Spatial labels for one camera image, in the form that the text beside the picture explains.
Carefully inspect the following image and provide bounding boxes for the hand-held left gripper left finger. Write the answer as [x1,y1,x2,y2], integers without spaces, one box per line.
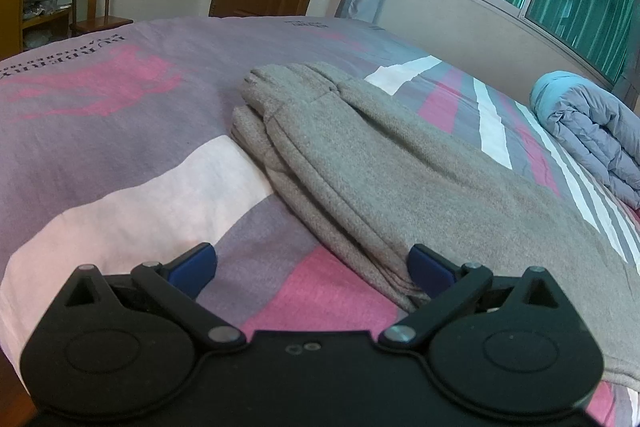
[64,242,247,352]

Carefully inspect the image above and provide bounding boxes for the striped pink grey bed sheet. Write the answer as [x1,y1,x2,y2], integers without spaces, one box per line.
[0,15,640,427]

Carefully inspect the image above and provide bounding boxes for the wooden desk shelf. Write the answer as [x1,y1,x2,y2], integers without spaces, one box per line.
[0,0,82,62]

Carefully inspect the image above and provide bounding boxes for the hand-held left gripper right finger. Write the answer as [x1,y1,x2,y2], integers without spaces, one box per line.
[378,243,568,352]

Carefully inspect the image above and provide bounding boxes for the grey pants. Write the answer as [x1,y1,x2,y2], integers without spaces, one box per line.
[230,61,640,392]

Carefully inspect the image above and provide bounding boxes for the folded light blue duvet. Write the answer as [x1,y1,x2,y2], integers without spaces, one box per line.
[529,70,640,210]

